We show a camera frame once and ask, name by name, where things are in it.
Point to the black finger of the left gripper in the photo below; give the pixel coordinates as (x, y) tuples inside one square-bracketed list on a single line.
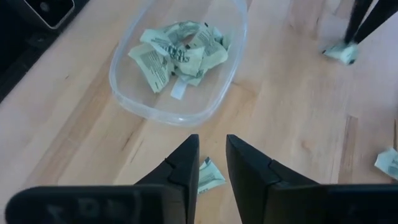
[(357, 18), (379, 15)]

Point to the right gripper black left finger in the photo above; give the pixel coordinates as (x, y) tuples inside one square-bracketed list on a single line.
[(183, 171)]

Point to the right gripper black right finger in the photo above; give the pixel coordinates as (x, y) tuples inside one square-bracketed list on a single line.
[(248, 174)]

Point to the green white stevia sweetener packet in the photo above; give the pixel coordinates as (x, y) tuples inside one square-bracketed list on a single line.
[(340, 53), (152, 67), (210, 175), (213, 48), (186, 60), (387, 163), (194, 79), (183, 28), (157, 39)]

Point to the large clear plastic container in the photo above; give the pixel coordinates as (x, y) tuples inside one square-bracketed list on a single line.
[(217, 87)]

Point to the black metal table frame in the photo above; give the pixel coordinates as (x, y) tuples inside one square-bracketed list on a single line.
[(18, 62)]

